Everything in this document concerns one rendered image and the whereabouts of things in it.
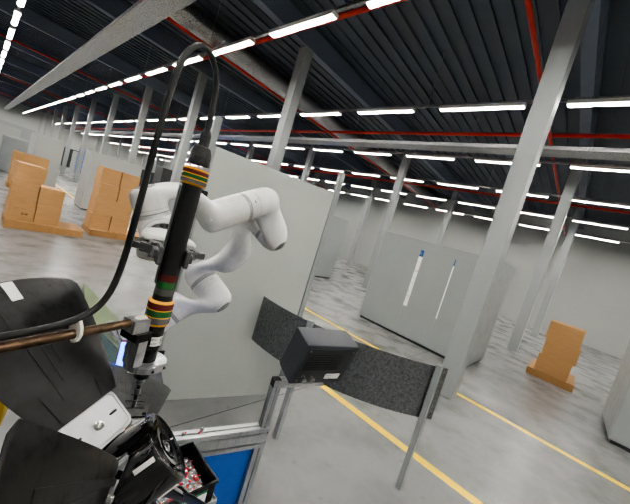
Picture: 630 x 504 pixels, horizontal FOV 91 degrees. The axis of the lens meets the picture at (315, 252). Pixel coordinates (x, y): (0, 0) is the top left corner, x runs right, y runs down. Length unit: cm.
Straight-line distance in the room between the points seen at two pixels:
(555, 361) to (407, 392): 606
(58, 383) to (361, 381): 204
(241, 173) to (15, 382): 209
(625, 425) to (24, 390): 628
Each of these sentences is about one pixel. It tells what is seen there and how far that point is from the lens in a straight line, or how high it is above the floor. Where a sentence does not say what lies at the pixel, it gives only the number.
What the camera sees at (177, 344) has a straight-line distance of 271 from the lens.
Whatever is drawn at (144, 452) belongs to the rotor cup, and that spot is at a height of 125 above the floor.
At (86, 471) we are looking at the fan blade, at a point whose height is 134.
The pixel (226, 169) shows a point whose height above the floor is 187.
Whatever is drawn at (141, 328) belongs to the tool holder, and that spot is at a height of 140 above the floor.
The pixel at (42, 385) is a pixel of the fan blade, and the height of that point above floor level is 131.
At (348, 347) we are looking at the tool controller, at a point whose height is 123.
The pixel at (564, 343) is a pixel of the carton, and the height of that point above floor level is 87.
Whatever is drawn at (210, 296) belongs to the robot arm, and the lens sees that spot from 132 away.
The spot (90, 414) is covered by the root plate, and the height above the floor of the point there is 127.
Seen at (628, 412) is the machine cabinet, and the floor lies 49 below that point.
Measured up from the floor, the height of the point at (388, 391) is 68.
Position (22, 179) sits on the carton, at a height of 93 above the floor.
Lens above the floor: 164
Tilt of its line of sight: 4 degrees down
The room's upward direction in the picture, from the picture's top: 17 degrees clockwise
